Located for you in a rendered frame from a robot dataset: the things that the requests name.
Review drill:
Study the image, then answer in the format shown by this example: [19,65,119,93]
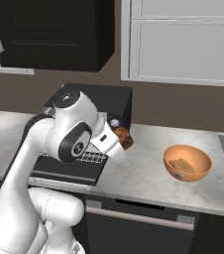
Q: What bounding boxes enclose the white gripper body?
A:
[101,140,127,164]

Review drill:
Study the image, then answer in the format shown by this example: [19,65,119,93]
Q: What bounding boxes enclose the toasted brown bread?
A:
[113,126,135,151]

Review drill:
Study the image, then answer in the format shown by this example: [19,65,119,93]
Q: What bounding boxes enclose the silver toaster oven knob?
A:
[110,118,121,129]

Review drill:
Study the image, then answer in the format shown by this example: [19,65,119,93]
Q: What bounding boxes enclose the black toaster oven door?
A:
[28,152,110,191]

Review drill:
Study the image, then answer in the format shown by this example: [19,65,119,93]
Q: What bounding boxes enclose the black toaster oven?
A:
[41,82,134,141]

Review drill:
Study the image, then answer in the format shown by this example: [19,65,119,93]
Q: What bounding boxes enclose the tan bread slice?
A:
[168,158,197,176]

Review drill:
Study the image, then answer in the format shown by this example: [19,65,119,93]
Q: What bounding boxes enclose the orange bowl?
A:
[163,144,213,184]

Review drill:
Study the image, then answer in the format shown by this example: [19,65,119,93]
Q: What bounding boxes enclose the black dishwasher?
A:
[82,193,201,254]

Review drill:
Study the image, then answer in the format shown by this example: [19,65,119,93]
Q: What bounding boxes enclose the wire oven rack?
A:
[40,150,110,165]

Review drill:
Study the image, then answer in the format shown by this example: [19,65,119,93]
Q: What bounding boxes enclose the silver toaster oven door handle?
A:
[28,176,96,191]

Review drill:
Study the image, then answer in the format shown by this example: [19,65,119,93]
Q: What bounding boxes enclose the silver dishwasher handle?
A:
[84,206,196,232]

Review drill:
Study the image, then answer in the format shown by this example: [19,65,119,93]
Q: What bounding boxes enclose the white wall cabinet with doors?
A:
[120,0,224,88]

